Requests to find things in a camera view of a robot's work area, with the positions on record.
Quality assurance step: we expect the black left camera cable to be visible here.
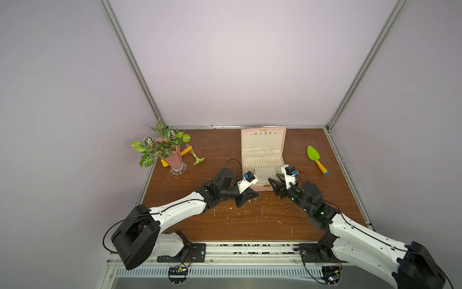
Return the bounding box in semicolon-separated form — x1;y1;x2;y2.
223;158;244;181

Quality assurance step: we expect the potted plant pink vase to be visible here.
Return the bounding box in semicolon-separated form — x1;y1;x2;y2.
131;120;191;175

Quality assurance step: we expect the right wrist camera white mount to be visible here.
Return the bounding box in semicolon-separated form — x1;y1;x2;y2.
281;164;298;190

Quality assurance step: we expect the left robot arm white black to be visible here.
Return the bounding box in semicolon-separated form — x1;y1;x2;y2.
110;167;259;270

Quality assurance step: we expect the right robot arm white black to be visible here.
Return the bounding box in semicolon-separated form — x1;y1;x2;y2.
268;173;452;289

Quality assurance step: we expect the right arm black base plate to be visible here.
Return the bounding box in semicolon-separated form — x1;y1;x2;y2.
294;233;340;263

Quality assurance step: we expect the right circuit board connector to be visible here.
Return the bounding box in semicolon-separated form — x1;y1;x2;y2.
321;266;341;286

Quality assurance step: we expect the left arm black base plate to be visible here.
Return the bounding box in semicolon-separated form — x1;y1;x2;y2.
153;232;206;263

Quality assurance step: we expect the circuit board connector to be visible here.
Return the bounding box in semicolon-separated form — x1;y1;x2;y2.
321;266;341;286
167;266;189;286

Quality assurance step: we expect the aluminium mounting rail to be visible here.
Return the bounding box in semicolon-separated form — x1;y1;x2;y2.
106;240;403;268

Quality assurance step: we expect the yellow green toy rake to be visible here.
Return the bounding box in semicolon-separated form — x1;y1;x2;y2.
161;144;205;167

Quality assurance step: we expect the green toy trowel yellow handle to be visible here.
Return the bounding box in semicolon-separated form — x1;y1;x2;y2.
306;146;329;175

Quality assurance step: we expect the left circuit board connector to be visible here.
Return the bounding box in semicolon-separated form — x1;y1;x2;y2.
167;266;189;286

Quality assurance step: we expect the pink jewelry box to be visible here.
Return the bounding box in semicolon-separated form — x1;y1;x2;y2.
241;126;286;192

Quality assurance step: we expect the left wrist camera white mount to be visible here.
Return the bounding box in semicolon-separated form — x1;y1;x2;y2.
237;171;258;194

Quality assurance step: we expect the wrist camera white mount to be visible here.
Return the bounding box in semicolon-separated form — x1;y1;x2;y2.
281;164;298;190
237;171;258;194

